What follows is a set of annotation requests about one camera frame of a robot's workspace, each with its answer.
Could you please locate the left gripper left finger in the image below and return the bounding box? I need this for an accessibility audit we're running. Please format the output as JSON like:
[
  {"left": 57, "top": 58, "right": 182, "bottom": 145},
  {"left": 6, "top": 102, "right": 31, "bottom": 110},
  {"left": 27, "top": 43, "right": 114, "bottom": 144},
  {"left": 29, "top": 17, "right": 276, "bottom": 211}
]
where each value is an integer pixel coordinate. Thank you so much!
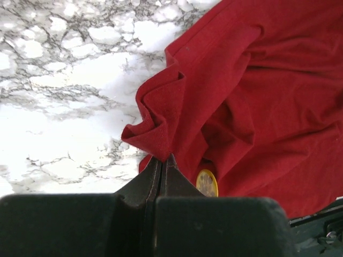
[{"left": 1, "top": 158, "right": 162, "bottom": 256}]

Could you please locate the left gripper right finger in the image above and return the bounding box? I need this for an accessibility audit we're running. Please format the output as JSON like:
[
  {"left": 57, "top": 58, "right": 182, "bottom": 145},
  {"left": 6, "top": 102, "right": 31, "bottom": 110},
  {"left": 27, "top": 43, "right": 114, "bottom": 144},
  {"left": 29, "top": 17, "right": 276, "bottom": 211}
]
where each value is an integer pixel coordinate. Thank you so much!
[{"left": 141, "top": 156, "right": 297, "bottom": 256}]

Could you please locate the round gold brooch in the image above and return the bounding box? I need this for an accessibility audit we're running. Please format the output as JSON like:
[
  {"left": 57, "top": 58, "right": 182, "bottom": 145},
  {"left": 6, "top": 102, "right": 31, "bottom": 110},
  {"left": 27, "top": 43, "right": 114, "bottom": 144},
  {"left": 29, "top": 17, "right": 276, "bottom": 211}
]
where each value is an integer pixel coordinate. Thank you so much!
[{"left": 196, "top": 169, "right": 219, "bottom": 197}]

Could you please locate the red t-shirt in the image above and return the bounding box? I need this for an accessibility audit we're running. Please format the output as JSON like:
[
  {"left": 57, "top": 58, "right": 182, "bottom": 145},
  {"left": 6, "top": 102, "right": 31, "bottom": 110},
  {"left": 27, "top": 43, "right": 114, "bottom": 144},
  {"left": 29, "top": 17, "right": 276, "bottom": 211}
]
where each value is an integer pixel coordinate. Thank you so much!
[{"left": 122, "top": 1, "right": 342, "bottom": 218}]

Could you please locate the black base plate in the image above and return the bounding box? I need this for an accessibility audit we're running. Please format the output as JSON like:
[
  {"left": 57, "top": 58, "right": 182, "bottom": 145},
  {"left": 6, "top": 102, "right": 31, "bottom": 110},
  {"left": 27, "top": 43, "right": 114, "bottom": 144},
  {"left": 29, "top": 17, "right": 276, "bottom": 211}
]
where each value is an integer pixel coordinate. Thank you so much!
[{"left": 289, "top": 198, "right": 342, "bottom": 257}]

